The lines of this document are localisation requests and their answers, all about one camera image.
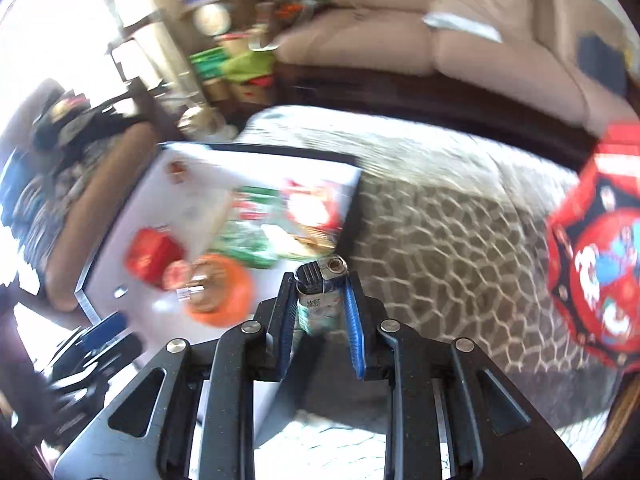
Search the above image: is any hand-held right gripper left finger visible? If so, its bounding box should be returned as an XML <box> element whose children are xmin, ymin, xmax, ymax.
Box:
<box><xmin>52</xmin><ymin>272</ymin><xmax>301</xmax><ymax>480</ymax></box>

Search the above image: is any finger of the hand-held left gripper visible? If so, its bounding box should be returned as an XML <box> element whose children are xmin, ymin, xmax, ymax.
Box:
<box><xmin>70</xmin><ymin>310</ymin><xmax>132</xmax><ymax>361</ymax></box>
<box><xmin>50</xmin><ymin>335</ymin><xmax>143</xmax><ymax>406</ymax></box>

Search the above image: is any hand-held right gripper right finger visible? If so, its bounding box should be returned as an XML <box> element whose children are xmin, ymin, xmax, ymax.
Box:
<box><xmin>340</xmin><ymin>271</ymin><xmax>583</xmax><ymax>480</ymax></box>

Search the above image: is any patterned lighter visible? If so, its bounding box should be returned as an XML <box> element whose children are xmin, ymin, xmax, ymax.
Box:
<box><xmin>295</xmin><ymin>255</ymin><xmax>347</xmax><ymax>336</ymax></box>

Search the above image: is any red tea tin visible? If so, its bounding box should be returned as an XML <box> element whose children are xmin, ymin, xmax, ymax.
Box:
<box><xmin>125</xmin><ymin>228</ymin><xmax>186</xmax><ymax>291</ymax></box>

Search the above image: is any pink cloth-covered jar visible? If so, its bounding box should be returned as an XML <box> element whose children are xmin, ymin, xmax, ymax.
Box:
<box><xmin>162</xmin><ymin>260</ymin><xmax>196</xmax><ymax>293</ymax></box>

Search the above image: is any large black gift box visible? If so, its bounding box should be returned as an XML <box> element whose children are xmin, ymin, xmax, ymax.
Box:
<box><xmin>75</xmin><ymin>141</ymin><xmax>364</xmax><ymax>456</ymax></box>

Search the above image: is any green printed packet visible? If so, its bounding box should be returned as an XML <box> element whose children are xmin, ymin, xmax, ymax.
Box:
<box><xmin>210</xmin><ymin>187</ymin><xmax>282</xmax><ymax>268</ymax></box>

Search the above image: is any brown armchair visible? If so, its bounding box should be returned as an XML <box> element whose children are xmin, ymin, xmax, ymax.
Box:
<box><xmin>20</xmin><ymin>77</ymin><xmax>161</xmax><ymax>313</ymax></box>

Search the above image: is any red white printed packet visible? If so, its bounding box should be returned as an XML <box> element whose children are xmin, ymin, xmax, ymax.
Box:
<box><xmin>280</xmin><ymin>177</ymin><xmax>351</xmax><ymax>235</ymax></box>

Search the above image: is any pile of clothes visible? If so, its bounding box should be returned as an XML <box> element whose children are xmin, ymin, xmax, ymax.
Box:
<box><xmin>32</xmin><ymin>90</ymin><xmax>132</xmax><ymax>152</ymax></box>

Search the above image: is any red octagonal printed box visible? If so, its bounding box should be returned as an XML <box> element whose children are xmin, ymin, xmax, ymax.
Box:
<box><xmin>545</xmin><ymin>122</ymin><xmax>640</xmax><ymax>376</ymax></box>

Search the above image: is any green box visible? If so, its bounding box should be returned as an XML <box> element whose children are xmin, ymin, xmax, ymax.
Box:
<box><xmin>190</xmin><ymin>47</ymin><xmax>231</xmax><ymax>81</ymax></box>

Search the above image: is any dark wooden chair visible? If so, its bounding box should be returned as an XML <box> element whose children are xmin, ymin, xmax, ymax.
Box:
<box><xmin>102</xmin><ymin>7</ymin><xmax>171</xmax><ymax>86</ymax></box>

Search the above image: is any beige sofa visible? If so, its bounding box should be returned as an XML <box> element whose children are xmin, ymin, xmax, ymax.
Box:
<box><xmin>272</xmin><ymin>0</ymin><xmax>631</xmax><ymax>136</ymax></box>

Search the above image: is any round tin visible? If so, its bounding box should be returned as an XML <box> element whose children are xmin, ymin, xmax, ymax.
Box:
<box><xmin>192</xmin><ymin>2</ymin><xmax>232</xmax><ymax>36</ymax></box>

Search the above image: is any white paper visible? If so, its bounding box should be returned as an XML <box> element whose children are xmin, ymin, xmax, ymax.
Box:
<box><xmin>422</xmin><ymin>11</ymin><xmax>503</xmax><ymax>43</ymax></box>

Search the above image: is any dark blue cloth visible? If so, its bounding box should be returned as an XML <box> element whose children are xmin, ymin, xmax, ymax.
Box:
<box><xmin>577</xmin><ymin>32</ymin><xmax>627</xmax><ymax>96</ymax></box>

